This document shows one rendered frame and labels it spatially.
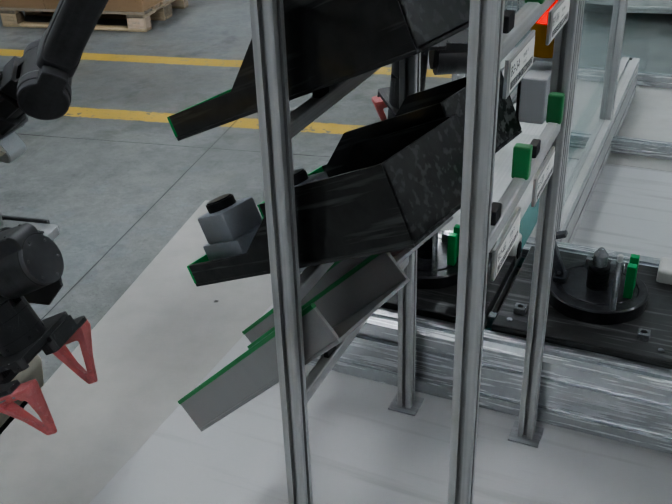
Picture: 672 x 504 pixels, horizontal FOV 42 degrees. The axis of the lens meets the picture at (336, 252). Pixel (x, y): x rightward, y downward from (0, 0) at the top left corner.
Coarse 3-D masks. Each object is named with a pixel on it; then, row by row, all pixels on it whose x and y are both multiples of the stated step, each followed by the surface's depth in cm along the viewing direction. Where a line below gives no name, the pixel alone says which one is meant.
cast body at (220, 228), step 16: (208, 208) 87; (224, 208) 86; (240, 208) 86; (256, 208) 87; (208, 224) 87; (224, 224) 85; (240, 224) 86; (256, 224) 87; (208, 240) 88; (224, 240) 86; (240, 240) 85; (208, 256) 89; (224, 256) 87
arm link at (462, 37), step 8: (464, 32) 137; (448, 40) 135; (456, 40) 135; (464, 40) 135; (432, 48) 134; (440, 48) 134; (448, 48) 135; (456, 48) 136; (464, 48) 136; (424, 56) 133; (440, 56) 136; (448, 56) 136; (456, 56) 136; (464, 56) 137; (440, 64) 137; (448, 64) 137; (456, 64) 137; (464, 64) 137; (440, 72) 138; (448, 72) 138; (456, 72) 139; (464, 72) 139
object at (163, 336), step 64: (192, 256) 161; (128, 320) 143; (192, 320) 143; (256, 320) 142; (64, 384) 129; (128, 384) 128; (192, 384) 128; (0, 448) 117; (64, 448) 116; (128, 448) 116
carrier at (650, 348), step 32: (576, 256) 135; (512, 288) 127; (576, 288) 123; (608, 288) 123; (640, 288) 123; (512, 320) 120; (576, 320) 120; (608, 320) 118; (640, 320) 119; (608, 352) 114; (640, 352) 113
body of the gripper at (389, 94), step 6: (396, 78) 139; (390, 84) 142; (396, 84) 139; (420, 84) 139; (378, 90) 146; (384, 90) 146; (390, 90) 142; (396, 90) 140; (420, 90) 140; (378, 96) 147; (384, 96) 145; (390, 96) 142; (396, 96) 141; (384, 102) 145; (390, 102) 143; (396, 102) 142; (390, 108) 142; (396, 108) 142
